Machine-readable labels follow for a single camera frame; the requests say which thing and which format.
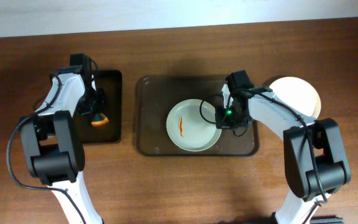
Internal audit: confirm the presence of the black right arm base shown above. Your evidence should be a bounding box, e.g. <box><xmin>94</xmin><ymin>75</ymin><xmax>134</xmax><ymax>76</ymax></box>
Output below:
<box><xmin>310</xmin><ymin>217</ymin><xmax>344</xmax><ymax>224</ymax></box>

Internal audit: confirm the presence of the cream white plate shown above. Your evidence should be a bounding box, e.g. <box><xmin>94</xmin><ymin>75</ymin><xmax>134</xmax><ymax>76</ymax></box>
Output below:
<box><xmin>269</xmin><ymin>77</ymin><xmax>321</xmax><ymax>118</ymax></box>

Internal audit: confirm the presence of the large brown serving tray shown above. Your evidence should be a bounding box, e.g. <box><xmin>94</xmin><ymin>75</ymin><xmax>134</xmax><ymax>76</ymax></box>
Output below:
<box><xmin>135</xmin><ymin>75</ymin><xmax>259</xmax><ymax>157</ymax></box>

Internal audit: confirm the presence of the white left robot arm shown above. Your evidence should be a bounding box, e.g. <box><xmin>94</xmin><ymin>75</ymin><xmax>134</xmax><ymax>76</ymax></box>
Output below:
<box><xmin>14</xmin><ymin>54</ymin><xmax>108</xmax><ymax>223</ymax></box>

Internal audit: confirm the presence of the pale green plate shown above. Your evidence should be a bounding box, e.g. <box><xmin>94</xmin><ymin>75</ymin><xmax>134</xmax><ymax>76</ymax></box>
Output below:
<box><xmin>166</xmin><ymin>99</ymin><xmax>222</xmax><ymax>152</ymax></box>

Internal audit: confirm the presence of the small black tray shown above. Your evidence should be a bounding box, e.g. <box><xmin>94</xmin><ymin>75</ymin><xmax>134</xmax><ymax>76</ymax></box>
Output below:
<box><xmin>73</xmin><ymin>70</ymin><xmax>122</xmax><ymax>144</ymax></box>

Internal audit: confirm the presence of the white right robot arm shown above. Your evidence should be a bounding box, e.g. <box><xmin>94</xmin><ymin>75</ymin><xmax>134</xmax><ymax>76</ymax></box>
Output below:
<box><xmin>215</xmin><ymin>70</ymin><xmax>351</xmax><ymax>223</ymax></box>

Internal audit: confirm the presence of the green and orange sponge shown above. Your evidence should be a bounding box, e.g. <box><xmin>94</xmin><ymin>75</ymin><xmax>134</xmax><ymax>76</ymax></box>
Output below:
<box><xmin>91</xmin><ymin>113</ymin><xmax>109</xmax><ymax>127</ymax></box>

